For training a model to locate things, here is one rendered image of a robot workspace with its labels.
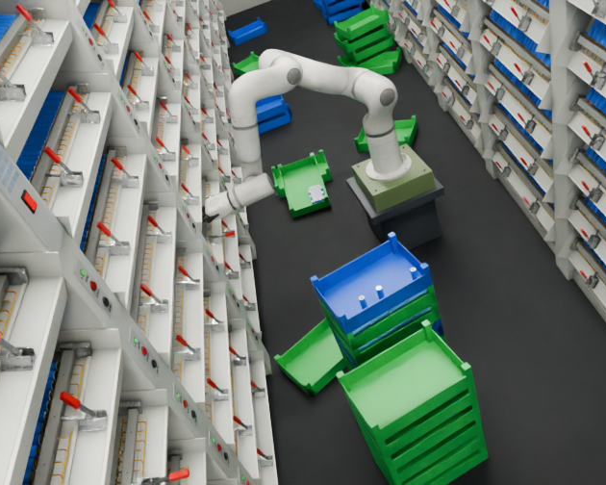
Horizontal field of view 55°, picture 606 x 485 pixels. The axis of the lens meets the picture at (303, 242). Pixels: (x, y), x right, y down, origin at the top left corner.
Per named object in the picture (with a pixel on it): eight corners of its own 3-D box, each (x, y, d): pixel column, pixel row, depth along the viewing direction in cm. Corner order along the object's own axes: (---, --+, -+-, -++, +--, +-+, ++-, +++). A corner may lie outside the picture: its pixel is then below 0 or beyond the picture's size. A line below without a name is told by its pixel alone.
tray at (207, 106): (214, 115, 307) (214, 91, 299) (217, 177, 261) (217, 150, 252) (175, 114, 304) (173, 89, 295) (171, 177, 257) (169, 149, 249)
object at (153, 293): (176, 218, 175) (175, 179, 167) (170, 380, 129) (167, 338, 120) (106, 219, 172) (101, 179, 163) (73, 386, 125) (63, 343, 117)
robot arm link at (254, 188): (234, 182, 220) (234, 193, 212) (265, 166, 217) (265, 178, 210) (244, 199, 224) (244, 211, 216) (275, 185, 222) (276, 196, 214)
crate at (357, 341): (401, 266, 193) (396, 248, 187) (437, 301, 177) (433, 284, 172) (323, 311, 188) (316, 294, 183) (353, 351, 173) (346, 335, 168)
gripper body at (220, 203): (229, 184, 220) (203, 196, 221) (230, 199, 212) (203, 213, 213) (239, 198, 224) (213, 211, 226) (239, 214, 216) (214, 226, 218)
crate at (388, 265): (396, 248, 187) (391, 231, 182) (433, 284, 172) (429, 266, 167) (316, 294, 183) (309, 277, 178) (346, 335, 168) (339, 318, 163)
